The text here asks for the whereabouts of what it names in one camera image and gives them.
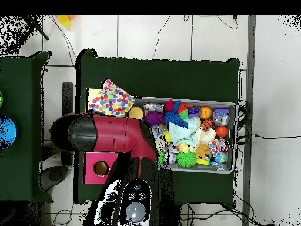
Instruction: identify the small basketball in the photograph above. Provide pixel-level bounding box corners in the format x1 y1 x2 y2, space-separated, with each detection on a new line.
199 106 213 119

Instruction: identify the white baseball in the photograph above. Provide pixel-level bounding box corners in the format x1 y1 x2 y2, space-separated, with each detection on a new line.
165 151 177 165

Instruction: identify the black upright panel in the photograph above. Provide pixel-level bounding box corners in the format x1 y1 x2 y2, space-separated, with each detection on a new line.
61 82 74 167

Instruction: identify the tiger plush toy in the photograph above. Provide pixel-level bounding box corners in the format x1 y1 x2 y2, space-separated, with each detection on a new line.
200 118 214 132

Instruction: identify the green spiky ball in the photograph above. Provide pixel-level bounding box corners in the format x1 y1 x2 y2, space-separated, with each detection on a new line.
176 150 198 168

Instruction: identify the black rod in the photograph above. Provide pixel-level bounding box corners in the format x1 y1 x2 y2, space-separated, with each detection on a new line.
24 15 50 41

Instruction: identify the yellow object on floor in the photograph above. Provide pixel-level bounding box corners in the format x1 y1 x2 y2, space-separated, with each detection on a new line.
57 15 72 29

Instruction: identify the orange ball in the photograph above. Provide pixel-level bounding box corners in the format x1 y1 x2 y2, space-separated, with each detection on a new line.
215 126 229 138

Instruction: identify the wooden box with three holes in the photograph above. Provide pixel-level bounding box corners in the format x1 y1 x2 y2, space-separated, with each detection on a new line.
82 88 119 185

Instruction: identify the blue bowl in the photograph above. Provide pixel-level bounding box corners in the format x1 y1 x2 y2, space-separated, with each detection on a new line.
0 115 18 151

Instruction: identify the shallow mesh bin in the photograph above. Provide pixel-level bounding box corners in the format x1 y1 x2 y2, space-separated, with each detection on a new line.
133 95 238 174

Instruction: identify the blue spiky ball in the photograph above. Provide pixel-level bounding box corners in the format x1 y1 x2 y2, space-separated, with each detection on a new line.
162 110 189 129

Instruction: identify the light blue knitted cloth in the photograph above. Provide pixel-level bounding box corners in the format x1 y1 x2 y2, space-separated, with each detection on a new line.
167 117 200 146

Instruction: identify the purple spiky ball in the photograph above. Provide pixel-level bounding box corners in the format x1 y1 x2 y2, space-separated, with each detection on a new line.
143 111 165 128

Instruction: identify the dark green side tablecloth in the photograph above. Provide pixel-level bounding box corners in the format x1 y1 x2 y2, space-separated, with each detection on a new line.
0 51 53 204

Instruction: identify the grey round base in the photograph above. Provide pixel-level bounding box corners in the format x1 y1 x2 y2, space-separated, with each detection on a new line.
39 165 69 192

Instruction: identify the brown teddy bear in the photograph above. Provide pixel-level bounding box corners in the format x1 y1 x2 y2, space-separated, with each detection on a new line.
195 143 211 159

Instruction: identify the polka dot cloth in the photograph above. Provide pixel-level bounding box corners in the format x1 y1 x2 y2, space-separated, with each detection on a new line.
89 78 136 117

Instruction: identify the orange round sponge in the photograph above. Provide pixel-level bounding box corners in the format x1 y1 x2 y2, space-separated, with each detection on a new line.
128 107 145 120

